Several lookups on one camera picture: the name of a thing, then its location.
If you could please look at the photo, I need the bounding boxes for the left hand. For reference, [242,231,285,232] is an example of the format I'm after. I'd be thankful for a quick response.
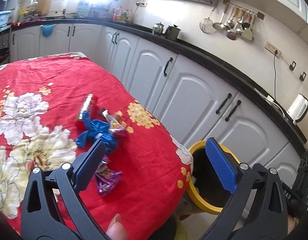
[106,214,127,240]

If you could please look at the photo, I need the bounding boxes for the dark green enamel pot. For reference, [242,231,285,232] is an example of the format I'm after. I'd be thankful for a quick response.
[165,24,181,41]

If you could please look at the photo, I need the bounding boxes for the wall power strip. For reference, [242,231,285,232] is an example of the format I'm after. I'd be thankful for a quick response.
[264,41,281,58]

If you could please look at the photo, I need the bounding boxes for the black wall hook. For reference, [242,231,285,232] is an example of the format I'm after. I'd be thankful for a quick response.
[299,72,307,82]
[289,61,296,71]

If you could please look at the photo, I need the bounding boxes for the wire mesh skimmer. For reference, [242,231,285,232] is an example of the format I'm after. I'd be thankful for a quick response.
[199,1,219,34]

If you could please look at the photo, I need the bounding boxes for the green spatula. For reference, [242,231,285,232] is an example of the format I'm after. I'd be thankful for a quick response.
[242,14,255,41]

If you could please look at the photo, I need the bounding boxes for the white electric kettle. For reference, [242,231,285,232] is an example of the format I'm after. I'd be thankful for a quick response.
[287,94,308,125]

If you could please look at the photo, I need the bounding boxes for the black countertop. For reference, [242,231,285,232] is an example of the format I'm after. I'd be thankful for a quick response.
[10,18,306,155]

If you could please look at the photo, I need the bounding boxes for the condiment bottles group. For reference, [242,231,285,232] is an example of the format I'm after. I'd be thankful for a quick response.
[112,7,133,23]

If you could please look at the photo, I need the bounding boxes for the purple candy wrapper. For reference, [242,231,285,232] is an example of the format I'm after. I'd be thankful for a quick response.
[94,155,123,197]

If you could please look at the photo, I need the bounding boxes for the dark round ladle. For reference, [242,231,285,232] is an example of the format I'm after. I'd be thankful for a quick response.
[225,7,241,41]

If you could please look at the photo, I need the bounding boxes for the steel ladle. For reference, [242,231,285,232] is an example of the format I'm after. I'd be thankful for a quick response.
[213,3,229,30]

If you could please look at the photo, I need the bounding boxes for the steel teapot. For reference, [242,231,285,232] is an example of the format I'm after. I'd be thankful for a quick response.
[152,22,164,36]

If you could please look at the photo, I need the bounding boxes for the blue plastic bag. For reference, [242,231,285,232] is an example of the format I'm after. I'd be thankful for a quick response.
[76,111,118,154]

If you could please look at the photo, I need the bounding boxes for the white lower cabinets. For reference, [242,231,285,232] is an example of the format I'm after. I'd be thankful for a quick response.
[10,23,301,186]

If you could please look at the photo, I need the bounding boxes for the red snack wrapper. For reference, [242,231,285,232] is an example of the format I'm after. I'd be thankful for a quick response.
[76,94,98,121]

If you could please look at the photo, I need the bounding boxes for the wooden cutting board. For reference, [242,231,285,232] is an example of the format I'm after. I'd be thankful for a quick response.
[36,0,52,16]

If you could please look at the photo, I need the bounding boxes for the black power cable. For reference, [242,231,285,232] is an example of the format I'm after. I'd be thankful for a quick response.
[272,52,280,100]

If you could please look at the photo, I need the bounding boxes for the yellow rimmed trash bin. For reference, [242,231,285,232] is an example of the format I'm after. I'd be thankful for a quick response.
[187,140,231,215]

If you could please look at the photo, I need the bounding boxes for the red floral tablecloth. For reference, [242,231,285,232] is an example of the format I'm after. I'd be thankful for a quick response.
[0,53,193,239]

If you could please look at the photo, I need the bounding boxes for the blue hanging bin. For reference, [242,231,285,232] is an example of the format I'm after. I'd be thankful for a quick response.
[41,24,55,37]

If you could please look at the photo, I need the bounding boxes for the white charger cable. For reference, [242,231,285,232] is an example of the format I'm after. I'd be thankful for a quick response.
[254,87,287,119]

